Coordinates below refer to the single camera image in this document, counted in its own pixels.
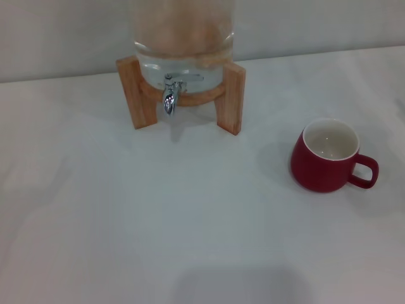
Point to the red ceramic cup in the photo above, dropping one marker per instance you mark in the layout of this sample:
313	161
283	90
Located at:
316	174

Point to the chrome faucet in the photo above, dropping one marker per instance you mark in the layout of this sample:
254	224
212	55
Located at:
169	99

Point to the wooden dispenser stand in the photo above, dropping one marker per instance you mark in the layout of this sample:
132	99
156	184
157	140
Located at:
232	101

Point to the glass water dispenser jar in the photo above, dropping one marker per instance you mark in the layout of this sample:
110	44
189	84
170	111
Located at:
180	38

